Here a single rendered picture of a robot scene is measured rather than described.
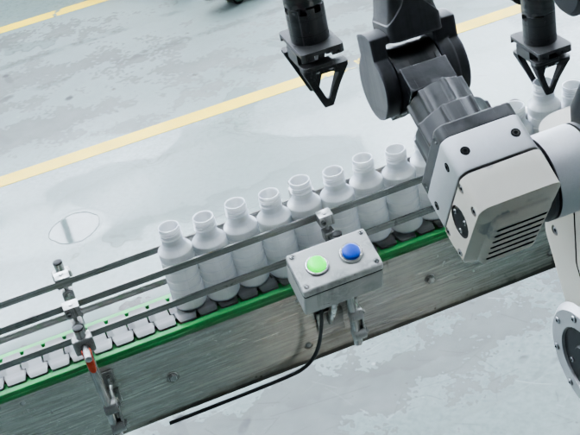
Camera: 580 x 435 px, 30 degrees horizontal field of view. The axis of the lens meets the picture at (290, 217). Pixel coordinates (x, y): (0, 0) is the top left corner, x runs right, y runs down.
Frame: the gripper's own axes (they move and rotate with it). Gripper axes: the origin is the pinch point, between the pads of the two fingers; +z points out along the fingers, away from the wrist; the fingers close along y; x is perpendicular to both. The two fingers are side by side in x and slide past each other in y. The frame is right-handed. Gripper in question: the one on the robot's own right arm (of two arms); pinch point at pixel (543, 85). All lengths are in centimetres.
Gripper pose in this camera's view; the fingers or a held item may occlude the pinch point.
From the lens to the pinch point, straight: 199.5
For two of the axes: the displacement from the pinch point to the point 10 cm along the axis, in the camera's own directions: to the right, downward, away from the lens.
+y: -3.3, -4.7, 8.2
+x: -9.2, 3.4, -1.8
